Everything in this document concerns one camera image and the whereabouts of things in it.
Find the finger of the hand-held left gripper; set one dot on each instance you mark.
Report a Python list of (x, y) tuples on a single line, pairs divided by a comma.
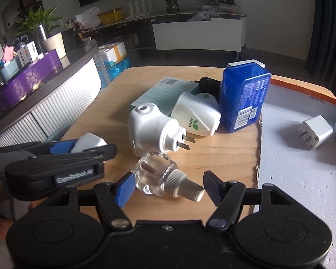
[(63, 147), (98, 152)]

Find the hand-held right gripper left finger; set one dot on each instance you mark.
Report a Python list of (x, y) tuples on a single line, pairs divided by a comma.
[(124, 192)]

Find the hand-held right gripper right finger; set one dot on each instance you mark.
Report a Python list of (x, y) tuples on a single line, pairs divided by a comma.
[(212, 187)]

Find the white plug adapter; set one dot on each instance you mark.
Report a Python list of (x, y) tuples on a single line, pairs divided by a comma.
[(88, 143)]

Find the clear glass bottle ribbed cap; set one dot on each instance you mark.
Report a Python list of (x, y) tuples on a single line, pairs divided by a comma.
[(154, 171)]

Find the white vaporizer green leaf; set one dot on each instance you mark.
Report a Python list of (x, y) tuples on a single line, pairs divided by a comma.
[(196, 115)]

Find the teal white carton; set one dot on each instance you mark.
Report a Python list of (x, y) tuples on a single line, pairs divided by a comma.
[(156, 92)]

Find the white box orange rim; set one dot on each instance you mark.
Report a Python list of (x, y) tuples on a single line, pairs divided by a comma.
[(296, 173)]

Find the curved ribbed white counter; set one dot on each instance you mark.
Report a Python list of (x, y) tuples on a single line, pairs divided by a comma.
[(44, 112)]

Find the white plug-in vaporizer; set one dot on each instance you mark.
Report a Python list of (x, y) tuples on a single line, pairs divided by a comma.
[(148, 126)]

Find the purple storage box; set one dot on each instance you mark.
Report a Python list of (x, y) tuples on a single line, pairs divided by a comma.
[(25, 81)]

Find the blue plastic bag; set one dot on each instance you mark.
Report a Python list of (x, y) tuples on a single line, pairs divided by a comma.
[(114, 67)]

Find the blue plastic box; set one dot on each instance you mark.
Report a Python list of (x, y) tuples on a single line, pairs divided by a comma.
[(240, 98)]

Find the white printed carton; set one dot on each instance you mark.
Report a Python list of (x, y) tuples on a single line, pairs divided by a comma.
[(26, 53)]

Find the black charger plug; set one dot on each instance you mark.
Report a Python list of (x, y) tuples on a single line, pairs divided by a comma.
[(210, 85)]

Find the white paper cup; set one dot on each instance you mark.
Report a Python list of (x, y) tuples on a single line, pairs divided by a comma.
[(56, 44)]

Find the cardboard box yellow tape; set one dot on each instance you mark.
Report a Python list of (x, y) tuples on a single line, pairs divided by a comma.
[(112, 51)]

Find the black desktop device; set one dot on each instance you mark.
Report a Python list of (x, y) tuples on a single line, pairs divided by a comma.
[(71, 40)]

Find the steel bottle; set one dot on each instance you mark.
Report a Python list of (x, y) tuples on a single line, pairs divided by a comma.
[(42, 37)]

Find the white cube charger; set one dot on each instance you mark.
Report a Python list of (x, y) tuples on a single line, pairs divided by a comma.
[(319, 130)]

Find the glass jar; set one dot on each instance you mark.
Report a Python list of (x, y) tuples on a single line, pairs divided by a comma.
[(70, 23)]

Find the leafy bamboo plant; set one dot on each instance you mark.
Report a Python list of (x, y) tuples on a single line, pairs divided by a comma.
[(36, 19)]

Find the white plastic bag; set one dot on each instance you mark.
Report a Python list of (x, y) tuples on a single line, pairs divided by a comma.
[(88, 16)]

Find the yellow tin box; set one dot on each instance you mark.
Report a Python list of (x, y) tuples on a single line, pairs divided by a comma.
[(112, 16)]

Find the white router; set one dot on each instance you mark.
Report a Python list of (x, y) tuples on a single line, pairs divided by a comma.
[(137, 11)]

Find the white television stand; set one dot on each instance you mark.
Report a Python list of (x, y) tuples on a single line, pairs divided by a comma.
[(196, 36)]

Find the crumpled pale bag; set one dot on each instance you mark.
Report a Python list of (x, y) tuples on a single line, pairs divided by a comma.
[(204, 16)]

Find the clear plastic box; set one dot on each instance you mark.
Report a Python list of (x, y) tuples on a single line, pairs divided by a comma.
[(218, 7)]

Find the dark curtain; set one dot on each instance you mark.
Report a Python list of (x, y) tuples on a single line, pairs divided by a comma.
[(327, 33)]

